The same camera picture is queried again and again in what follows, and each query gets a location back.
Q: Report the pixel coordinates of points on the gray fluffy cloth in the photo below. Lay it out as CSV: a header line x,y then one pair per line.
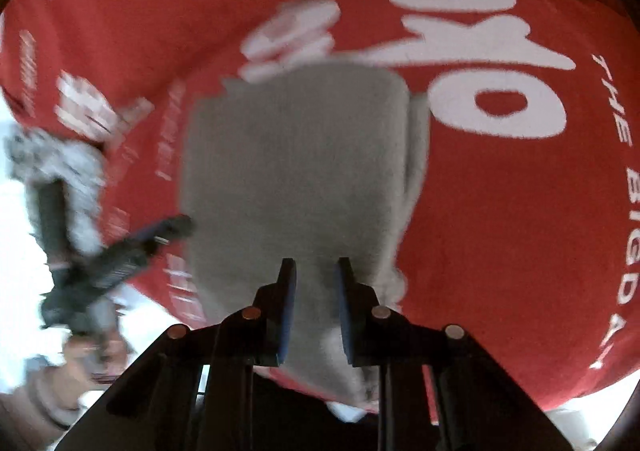
x,y
75,166

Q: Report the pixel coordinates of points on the person's left hand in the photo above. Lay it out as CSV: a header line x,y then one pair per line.
x,y
92,356

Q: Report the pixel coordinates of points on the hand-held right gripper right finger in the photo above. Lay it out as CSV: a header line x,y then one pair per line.
x,y
347,311

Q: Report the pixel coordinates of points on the gray knit sweater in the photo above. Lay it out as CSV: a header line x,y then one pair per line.
x,y
300,156

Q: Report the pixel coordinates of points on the red printed blanket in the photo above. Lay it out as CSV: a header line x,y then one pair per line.
x,y
500,231

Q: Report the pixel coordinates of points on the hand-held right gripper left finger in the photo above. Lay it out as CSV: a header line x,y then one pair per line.
x,y
286,311

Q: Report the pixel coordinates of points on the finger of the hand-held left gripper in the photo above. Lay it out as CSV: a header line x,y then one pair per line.
x,y
127,258
170,227

